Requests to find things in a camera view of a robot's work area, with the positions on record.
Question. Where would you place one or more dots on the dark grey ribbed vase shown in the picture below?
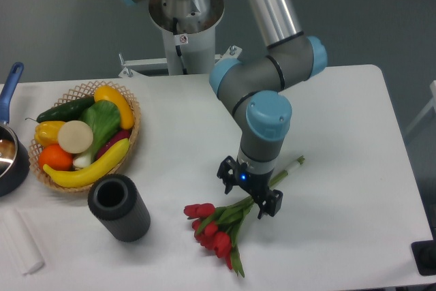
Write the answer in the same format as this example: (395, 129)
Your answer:
(115, 201)

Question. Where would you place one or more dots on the black device at edge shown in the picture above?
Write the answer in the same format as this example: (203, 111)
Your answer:
(424, 256)

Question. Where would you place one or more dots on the yellow bell pepper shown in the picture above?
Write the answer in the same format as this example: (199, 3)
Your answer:
(46, 133)

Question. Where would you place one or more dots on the woven wicker basket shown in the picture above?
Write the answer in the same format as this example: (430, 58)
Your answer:
(81, 91)

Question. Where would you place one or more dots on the yellow banana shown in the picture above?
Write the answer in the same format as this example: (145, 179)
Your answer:
(86, 176)

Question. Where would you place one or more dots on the blue handled saucepan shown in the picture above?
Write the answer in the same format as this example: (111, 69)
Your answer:
(14, 156)

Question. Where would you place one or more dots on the white frame at right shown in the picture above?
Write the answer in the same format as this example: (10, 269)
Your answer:
(424, 115)

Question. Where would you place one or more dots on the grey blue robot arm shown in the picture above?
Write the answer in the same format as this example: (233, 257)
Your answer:
(251, 92)

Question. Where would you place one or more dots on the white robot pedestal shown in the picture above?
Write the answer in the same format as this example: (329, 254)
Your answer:
(185, 53)

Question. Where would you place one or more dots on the green cucumber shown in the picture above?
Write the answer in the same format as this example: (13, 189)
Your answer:
(68, 111)

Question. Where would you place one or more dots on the green bok choy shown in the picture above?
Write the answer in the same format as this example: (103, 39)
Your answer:
(103, 117)

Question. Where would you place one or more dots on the purple eggplant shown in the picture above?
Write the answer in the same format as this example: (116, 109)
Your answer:
(117, 137)

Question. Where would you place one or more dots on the yellow squash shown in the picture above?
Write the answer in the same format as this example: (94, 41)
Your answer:
(111, 94)

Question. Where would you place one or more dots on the orange fruit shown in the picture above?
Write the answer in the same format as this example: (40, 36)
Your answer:
(56, 158)

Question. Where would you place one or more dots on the white rolled cloth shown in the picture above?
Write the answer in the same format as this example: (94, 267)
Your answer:
(21, 244)

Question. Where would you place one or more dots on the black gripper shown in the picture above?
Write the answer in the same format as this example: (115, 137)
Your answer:
(256, 185)

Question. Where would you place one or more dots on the red tulip bouquet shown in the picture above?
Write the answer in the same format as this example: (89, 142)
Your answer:
(217, 229)

